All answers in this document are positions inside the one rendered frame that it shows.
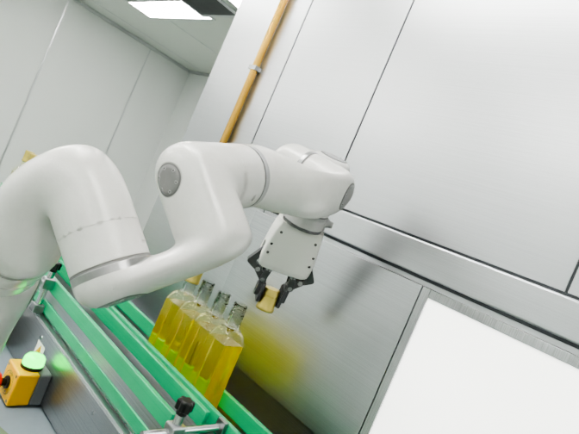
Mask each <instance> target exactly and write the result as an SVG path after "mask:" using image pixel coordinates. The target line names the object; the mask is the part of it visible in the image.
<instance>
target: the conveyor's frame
mask: <svg viewBox="0 0 579 434"><path fill-rule="evenodd" d="M30 305H31V303H30V304H29V305H28V307H27V308H26V310H25V311H24V313H23V314H22V316H21V318H19V320H18V321H17V323H16V325H15V327H14V329H13V331H12V333H11V334H10V335H9V338H8V340H7V342H6V344H7V346H8V347H9V350H10V352H11V354H12V355H13V357H14V358H15V359H23V358H24V356H25V355H26V354H28V353H29V352H38V353H41V354H42V355H44V356H45V358H46V361H45V365H46V367H47V369H48V370H49V372H50V373H51V375H52V378H51V381H50V382H49V384H48V387H47V390H46V392H45V394H44V396H43V399H42V401H41V403H40V404H41V406H42V408H43V410H44V412H45V413H46V415H47V417H48V418H49V420H50V422H51V424H52V425H53V428H54V429H55V430H56V432H57V434H131V432H130V431H129V430H128V428H127V427H126V426H125V425H124V424H123V422H122V421H121V419H120V418H119V417H118V415H117V414H116V413H115V411H114V410H113V408H112V407H111V405H110V404H109V403H108V401H106V399H105V398H104V397H103V395H102V394H101V392H100V391H99V390H98V388H97V387H96V385H95V384H94V382H93V381H92V380H91V378H90V377H89V376H88V375H87V374H86V372H85V371H84V369H83V368H82V367H81V365H80V364H79V363H78V361H77V360H76V358H75V357H74V355H73V354H72V353H71V352H70V351H69V349H68V348H67V347H66V345H65V344H64V342H63V341H62V340H61V338H60V337H59V335H58V334H57V333H56V331H55V330H54V329H53V328H52V326H51V325H50V324H49V322H48V321H47V319H46V318H45V317H44V315H43V314H42V313H40V315H37V316H35V314H34V313H32V311H31V310H30V309H29V307H30Z"/></svg>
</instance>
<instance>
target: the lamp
mask: <svg viewBox="0 0 579 434"><path fill-rule="evenodd" d="M45 361H46V358H45V356H44V355H42V354H41V353H38V352H29V353H28V354H26V355H25V356H24V358H23V359H22V362H21V364H20V366H21V367H22V369H24V370H27V371H29V372H40V371H42V370H43V367H44V364H45Z"/></svg>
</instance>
